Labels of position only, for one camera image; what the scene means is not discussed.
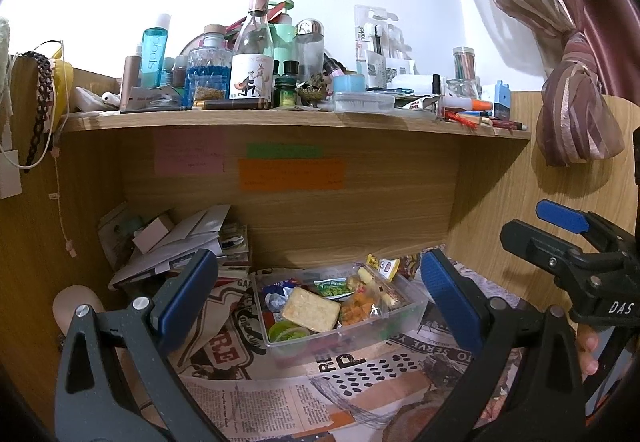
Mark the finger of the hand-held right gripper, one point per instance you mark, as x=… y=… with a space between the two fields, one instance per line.
x=535 y=242
x=562 y=217

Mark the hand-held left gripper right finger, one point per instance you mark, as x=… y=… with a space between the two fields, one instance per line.
x=450 y=307

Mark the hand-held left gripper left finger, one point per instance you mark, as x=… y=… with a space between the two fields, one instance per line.
x=187 y=297

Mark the orange nut brittle packet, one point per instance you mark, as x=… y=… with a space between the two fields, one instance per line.
x=360 y=309

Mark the clear plastic container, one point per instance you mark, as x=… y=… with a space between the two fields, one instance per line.
x=345 y=327

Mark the beige cracker packet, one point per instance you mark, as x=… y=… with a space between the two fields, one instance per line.
x=312 y=309

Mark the person's right hand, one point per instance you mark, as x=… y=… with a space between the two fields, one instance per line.
x=586 y=354

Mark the printed brown paper bag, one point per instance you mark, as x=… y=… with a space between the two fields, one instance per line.
x=225 y=337

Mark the stack of papers and magazines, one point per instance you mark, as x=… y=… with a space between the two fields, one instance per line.
x=175 y=242

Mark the yellow snack packet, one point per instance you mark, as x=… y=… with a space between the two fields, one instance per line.
x=384 y=266

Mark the green round snack cup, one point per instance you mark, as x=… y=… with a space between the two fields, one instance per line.
x=287 y=332

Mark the beige rounded object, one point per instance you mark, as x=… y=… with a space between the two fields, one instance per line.
x=77 y=309

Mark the blue white small box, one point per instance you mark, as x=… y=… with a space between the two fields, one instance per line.
x=501 y=102

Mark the wooden shelf unit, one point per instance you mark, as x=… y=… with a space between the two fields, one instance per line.
x=350 y=222

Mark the red brush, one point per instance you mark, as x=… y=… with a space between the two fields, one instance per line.
x=462 y=119

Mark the pink sticky note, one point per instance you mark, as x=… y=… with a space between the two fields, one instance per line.
x=190 y=152

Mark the white tube with orange cap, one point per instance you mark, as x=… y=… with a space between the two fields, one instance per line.
x=465 y=105

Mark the newspaper shelf liner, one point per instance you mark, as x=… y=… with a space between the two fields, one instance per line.
x=300 y=402

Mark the orange sticky note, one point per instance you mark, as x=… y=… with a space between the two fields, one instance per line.
x=292 y=175

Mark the pink striped curtain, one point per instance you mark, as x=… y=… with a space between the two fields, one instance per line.
x=575 y=47

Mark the green sticky note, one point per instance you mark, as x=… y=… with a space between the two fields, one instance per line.
x=285 y=151

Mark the glass jar with straws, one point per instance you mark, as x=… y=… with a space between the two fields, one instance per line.
x=465 y=67

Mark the black nail polish bottle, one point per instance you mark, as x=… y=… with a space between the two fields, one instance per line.
x=436 y=85

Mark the dark brown bar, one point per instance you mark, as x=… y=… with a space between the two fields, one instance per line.
x=232 y=105

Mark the red white flat packet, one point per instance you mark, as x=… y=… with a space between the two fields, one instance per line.
x=150 y=101

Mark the white power adapter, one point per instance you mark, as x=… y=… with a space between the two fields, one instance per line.
x=10 y=175

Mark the white earphone case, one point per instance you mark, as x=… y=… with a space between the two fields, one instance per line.
x=95 y=100

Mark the clear plastic case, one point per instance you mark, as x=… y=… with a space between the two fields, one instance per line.
x=365 y=101

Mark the glass bottle with blue liquid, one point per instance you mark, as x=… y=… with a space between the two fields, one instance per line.
x=207 y=77

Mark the rose gold tube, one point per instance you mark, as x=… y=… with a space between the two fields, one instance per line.
x=131 y=82

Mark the small green glass bottle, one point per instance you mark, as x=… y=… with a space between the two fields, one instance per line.
x=287 y=90

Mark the light blue round jar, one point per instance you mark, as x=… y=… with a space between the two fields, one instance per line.
x=350 y=85

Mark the clear bottle with fox label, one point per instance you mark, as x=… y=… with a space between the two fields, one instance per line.
x=252 y=62

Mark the blue mouthwash bottle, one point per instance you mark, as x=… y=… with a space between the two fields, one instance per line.
x=154 y=52

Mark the toothbrush packages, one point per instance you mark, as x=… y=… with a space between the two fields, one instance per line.
x=382 y=47

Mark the yellow cloth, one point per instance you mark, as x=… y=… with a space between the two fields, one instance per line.
x=62 y=82

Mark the black lace headband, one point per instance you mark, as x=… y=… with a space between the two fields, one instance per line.
x=42 y=87

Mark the clear bottle with silver cap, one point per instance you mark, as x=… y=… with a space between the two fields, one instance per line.
x=309 y=52

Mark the mint green pump bottle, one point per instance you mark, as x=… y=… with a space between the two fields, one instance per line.
x=284 y=40

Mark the white towel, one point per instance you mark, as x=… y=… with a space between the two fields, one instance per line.
x=4 y=67

